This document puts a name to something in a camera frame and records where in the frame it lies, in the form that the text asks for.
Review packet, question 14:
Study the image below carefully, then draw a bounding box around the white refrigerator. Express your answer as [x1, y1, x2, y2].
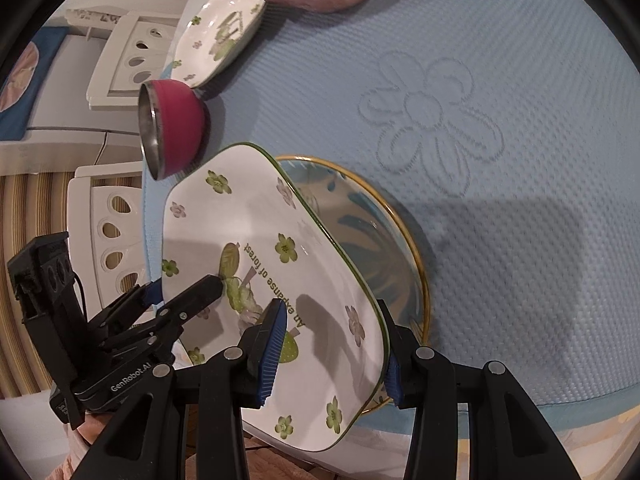
[1, 24, 142, 177]

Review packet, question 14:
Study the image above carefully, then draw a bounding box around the magenta steel bowl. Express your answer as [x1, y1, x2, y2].
[138, 79, 207, 181]

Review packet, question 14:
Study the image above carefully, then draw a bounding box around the round blue floral plate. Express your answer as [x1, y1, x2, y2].
[277, 155, 431, 342]

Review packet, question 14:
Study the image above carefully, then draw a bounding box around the light blue quilted mat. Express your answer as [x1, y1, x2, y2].
[142, 0, 640, 441]

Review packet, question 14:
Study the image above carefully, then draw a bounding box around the white chair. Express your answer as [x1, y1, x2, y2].
[66, 162, 148, 318]
[86, 11, 180, 110]

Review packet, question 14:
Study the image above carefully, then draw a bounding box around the white chair far left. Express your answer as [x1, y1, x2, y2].
[86, 11, 180, 110]

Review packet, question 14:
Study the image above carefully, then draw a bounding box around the person's left hand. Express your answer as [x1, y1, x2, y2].
[47, 413, 112, 480]

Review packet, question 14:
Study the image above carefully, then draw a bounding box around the white chair near left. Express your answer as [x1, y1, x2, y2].
[66, 162, 148, 318]

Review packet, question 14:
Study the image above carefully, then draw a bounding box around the hexagonal green flower plate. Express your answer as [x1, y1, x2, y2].
[162, 143, 390, 452]

